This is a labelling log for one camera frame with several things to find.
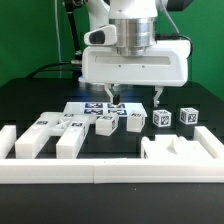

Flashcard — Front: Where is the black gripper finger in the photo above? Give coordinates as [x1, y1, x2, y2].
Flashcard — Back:
[104, 84, 120, 105]
[153, 86, 164, 107]

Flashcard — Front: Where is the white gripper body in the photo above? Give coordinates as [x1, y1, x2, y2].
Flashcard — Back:
[82, 40, 191, 87]

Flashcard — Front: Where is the white chair seat plate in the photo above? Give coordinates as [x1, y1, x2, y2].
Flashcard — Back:
[141, 135, 211, 160]

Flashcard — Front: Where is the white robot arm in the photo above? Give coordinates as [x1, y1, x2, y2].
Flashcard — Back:
[82, 0, 193, 104]

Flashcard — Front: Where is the white marker sheet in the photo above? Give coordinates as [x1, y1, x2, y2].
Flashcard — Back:
[63, 102, 147, 117]

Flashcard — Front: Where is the grey hose cable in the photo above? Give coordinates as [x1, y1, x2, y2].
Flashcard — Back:
[158, 0, 181, 36]

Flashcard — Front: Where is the white chair back frame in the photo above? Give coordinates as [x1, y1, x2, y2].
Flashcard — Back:
[15, 112, 90, 159]

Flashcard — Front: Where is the black cable on table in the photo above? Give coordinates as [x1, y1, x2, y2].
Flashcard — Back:
[26, 61, 84, 80]

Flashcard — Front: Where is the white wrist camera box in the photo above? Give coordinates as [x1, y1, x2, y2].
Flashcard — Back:
[84, 25, 117, 46]

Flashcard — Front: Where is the black camera stand pole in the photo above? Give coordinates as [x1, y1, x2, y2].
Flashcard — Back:
[63, 0, 82, 60]

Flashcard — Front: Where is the white U-shaped fence frame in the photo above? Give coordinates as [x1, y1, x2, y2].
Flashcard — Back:
[0, 126, 224, 184]

